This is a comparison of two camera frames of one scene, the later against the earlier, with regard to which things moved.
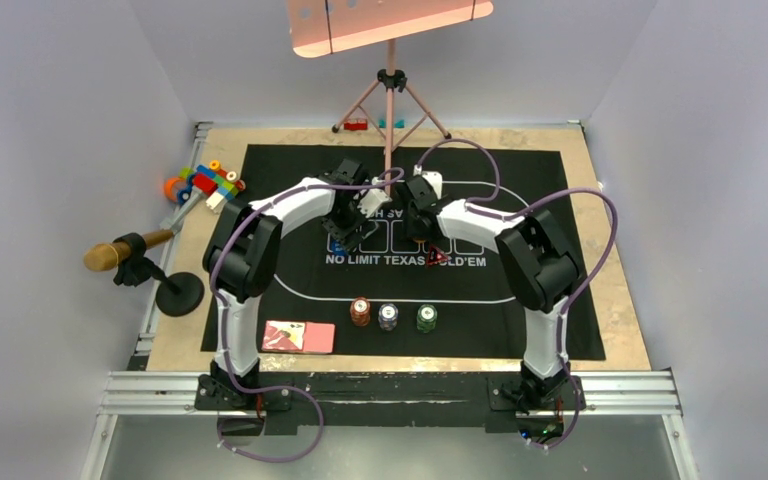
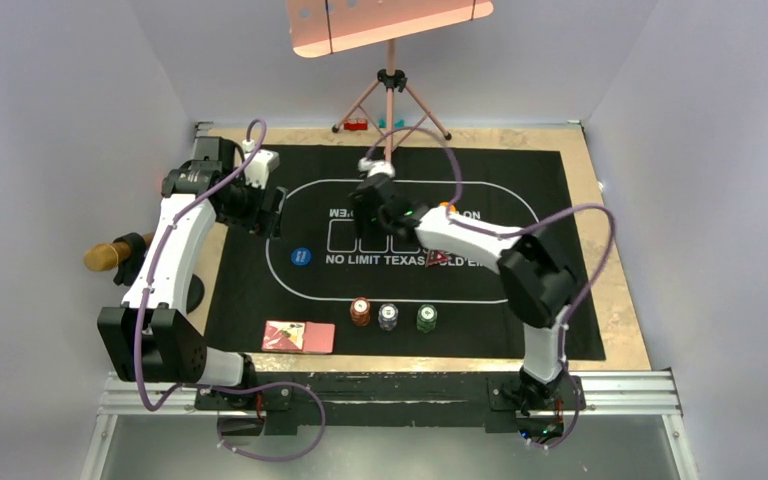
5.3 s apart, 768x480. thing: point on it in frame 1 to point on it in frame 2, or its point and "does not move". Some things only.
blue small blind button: [338, 248] to [301, 256]
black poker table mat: [457, 300] does not move
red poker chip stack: [360, 311] does not move
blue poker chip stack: [387, 316] does not move
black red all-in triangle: [435, 255] does not move
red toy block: [355, 125] does not move
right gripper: [413, 230] to [363, 225]
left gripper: [349, 235] to [258, 221]
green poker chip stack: [426, 318] does not move
